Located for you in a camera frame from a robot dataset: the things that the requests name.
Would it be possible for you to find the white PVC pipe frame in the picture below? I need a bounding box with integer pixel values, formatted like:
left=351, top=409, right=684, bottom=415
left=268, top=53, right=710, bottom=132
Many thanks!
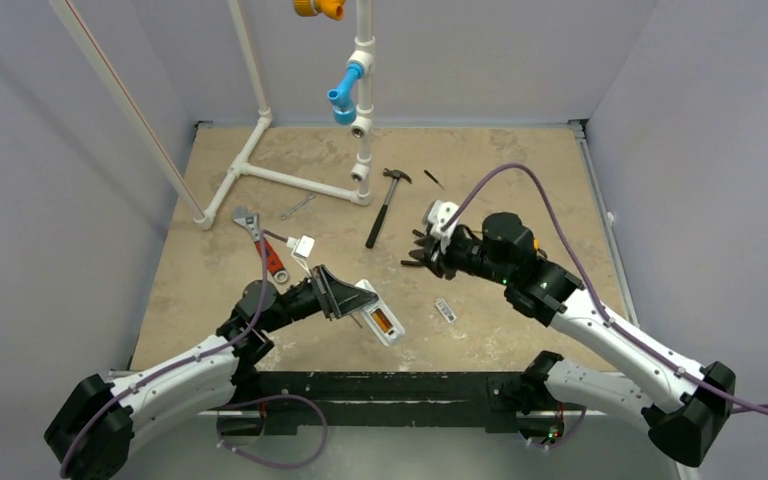
left=50, top=1, right=377, bottom=231

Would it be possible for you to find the black handled claw hammer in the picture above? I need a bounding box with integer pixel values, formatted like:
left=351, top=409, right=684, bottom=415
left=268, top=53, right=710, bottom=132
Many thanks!
left=364, top=168, right=412, bottom=249

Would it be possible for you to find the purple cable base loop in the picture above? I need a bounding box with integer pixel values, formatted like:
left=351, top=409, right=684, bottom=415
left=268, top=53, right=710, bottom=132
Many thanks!
left=216, top=393, right=329, bottom=470

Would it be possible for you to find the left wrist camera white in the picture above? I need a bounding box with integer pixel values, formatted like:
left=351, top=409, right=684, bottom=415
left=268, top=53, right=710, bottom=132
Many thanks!
left=285, top=235, right=315, bottom=276

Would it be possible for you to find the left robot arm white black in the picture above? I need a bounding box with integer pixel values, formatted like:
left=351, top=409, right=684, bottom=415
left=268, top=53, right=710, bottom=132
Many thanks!
left=44, top=265, right=391, bottom=479

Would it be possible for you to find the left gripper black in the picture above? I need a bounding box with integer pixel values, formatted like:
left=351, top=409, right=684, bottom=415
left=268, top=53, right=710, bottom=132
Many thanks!
left=261, top=264, right=376, bottom=334

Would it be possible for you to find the orange AA battery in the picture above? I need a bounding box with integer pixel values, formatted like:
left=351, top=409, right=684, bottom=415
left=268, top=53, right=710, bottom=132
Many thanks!
left=371, top=309, right=392, bottom=335

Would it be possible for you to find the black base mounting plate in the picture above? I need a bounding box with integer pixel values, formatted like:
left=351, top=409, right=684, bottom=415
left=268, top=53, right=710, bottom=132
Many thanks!
left=214, top=370, right=587, bottom=439

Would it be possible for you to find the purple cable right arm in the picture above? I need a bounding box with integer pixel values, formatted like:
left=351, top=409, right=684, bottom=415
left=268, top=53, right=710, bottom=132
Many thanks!
left=440, top=162, right=768, bottom=421

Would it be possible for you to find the orange pipe fitting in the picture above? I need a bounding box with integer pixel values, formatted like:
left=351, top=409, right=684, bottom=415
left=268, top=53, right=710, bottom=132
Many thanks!
left=293, top=0, right=346, bottom=21

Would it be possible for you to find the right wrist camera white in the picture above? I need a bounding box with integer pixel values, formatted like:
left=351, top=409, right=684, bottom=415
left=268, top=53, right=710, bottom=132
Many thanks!
left=422, top=200, right=459, bottom=253

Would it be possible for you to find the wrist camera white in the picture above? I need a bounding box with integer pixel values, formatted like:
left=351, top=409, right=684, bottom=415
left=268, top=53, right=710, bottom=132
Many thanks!
left=422, top=200, right=459, bottom=253
left=285, top=235, right=315, bottom=276

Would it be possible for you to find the hex key near front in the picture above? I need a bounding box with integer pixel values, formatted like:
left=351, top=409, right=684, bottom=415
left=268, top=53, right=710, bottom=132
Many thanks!
left=350, top=314, right=363, bottom=329

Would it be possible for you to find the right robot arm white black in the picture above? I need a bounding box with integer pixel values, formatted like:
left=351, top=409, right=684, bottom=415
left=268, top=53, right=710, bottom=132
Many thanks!
left=409, top=202, right=736, bottom=467

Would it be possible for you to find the blue pipe fitting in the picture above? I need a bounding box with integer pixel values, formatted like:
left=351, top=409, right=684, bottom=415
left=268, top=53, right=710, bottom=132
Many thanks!
left=327, top=62, right=365, bottom=125

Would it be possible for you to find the silver flat wrench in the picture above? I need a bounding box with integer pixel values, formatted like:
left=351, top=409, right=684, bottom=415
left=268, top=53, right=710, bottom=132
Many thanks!
left=280, top=193, right=316, bottom=221

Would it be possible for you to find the white battery cover with label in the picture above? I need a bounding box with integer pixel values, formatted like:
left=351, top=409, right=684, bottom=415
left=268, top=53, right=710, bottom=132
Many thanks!
left=434, top=298, right=457, bottom=323

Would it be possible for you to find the red adjustable wrench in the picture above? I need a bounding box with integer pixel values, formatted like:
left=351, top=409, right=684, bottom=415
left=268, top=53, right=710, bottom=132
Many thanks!
left=231, top=205, right=290, bottom=284

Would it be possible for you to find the aluminium rail frame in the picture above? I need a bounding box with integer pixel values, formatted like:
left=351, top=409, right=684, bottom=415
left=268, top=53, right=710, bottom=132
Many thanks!
left=95, top=367, right=700, bottom=480

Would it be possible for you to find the small black screwdriver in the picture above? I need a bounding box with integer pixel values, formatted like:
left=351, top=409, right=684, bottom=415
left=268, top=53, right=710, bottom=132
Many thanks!
left=423, top=169, right=445, bottom=190

